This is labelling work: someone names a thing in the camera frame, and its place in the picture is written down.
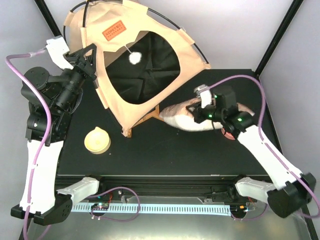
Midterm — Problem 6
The floral beige cushion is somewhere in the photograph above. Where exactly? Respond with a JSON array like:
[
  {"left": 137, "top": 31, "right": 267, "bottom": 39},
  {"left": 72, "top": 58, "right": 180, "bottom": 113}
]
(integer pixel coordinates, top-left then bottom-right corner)
[{"left": 159, "top": 96, "right": 255, "bottom": 133}]

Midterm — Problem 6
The pink pet bowl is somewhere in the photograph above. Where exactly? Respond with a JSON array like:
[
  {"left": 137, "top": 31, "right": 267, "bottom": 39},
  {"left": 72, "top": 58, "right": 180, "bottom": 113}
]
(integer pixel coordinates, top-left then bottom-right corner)
[{"left": 221, "top": 128, "right": 236, "bottom": 141}]

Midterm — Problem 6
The wooden bowl stand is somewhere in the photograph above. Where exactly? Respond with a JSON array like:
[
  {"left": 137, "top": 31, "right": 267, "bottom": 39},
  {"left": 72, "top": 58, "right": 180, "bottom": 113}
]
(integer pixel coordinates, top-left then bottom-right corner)
[{"left": 126, "top": 105, "right": 164, "bottom": 138}]

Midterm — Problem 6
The beige fabric pet tent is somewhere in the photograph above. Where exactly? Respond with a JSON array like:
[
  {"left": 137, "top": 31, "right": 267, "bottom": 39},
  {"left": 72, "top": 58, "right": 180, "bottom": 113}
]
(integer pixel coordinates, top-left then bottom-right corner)
[{"left": 64, "top": 0, "right": 211, "bottom": 136}]

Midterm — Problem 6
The yellow pet bowl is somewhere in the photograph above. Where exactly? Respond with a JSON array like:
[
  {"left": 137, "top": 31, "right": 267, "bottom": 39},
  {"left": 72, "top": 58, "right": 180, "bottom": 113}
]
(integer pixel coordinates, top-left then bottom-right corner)
[{"left": 84, "top": 126, "right": 111, "bottom": 155}]

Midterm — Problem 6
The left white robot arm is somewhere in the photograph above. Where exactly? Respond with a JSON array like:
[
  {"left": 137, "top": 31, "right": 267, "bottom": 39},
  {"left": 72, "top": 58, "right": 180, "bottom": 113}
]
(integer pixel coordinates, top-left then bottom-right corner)
[{"left": 10, "top": 44, "right": 108, "bottom": 226}]

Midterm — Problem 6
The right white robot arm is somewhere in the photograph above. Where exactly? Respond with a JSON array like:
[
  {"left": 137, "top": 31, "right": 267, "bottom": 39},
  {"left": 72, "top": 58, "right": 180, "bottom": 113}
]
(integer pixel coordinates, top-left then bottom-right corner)
[{"left": 187, "top": 84, "right": 316, "bottom": 218}]

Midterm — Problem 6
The small green circuit board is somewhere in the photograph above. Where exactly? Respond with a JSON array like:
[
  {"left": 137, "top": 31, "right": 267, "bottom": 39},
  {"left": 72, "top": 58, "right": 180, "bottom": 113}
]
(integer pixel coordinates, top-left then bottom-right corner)
[{"left": 91, "top": 202, "right": 109, "bottom": 211}]

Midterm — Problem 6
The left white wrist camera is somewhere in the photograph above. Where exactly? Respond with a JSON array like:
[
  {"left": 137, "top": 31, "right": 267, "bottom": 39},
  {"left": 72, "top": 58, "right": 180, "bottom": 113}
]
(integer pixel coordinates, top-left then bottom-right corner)
[{"left": 45, "top": 35, "right": 74, "bottom": 70}]

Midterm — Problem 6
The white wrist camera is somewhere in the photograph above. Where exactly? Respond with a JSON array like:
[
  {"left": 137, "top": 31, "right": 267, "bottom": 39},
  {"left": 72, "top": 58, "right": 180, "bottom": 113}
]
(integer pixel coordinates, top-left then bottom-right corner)
[
  {"left": 45, "top": 35, "right": 74, "bottom": 70},
  {"left": 193, "top": 84, "right": 212, "bottom": 109}
]

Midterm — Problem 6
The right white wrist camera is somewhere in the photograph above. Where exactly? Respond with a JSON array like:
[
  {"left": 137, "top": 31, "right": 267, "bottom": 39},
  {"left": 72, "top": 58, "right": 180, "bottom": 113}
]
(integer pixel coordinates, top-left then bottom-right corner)
[{"left": 193, "top": 84, "right": 212, "bottom": 109}]

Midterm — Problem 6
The left black frame post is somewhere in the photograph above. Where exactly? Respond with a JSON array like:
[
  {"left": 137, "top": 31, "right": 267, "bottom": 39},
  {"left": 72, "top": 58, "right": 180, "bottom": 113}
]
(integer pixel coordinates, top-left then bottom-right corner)
[{"left": 34, "top": 0, "right": 63, "bottom": 37}]

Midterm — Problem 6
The black frame post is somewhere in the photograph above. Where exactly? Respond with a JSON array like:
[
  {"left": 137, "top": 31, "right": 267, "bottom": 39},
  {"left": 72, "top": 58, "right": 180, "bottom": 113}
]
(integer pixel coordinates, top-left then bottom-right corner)
[
  {"left": 34, "top": 0, "right": 63, "bottom": 37},
  {"left": 254, "top": 0, "right": 304, "bottom": 78}
]

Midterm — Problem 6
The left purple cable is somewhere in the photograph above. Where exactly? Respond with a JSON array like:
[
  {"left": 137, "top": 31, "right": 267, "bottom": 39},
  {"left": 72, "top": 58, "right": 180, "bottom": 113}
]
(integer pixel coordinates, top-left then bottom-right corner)
[{"left": 5, "top": 48, "right": 53, "bottom": 240}]

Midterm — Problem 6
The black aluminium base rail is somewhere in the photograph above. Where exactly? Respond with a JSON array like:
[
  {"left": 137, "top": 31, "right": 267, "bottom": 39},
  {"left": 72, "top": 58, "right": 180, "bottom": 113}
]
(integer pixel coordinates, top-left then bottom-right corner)
[{"left": 57, "top": 174, "right": 301, "bottom": 203}]

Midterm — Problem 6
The light blue slotted cable duct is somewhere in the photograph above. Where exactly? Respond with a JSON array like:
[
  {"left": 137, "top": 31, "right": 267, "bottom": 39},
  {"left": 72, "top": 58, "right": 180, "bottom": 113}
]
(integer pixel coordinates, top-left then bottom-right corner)
[{"left": 71, "top": 202, "right": 231, "bottom": 217}]

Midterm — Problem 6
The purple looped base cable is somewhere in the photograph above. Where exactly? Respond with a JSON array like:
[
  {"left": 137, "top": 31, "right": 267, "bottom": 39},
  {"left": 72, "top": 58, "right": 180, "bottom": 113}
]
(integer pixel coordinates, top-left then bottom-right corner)
[{"left": 90, "top": 186, "right": 141, "bottom": 222}]

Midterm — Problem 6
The right black frame post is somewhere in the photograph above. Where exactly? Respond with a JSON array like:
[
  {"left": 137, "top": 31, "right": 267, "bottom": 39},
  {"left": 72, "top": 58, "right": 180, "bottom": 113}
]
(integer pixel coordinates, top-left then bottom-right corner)
[{"left": 254, "top": 0, "right": 304, "bottom": 78}]

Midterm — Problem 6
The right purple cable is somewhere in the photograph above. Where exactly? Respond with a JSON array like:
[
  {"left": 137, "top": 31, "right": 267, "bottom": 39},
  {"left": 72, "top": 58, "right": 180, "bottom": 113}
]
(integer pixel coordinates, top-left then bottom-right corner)
[{"left": 208, "top": 74, "right": 320, "bottom": 220}]

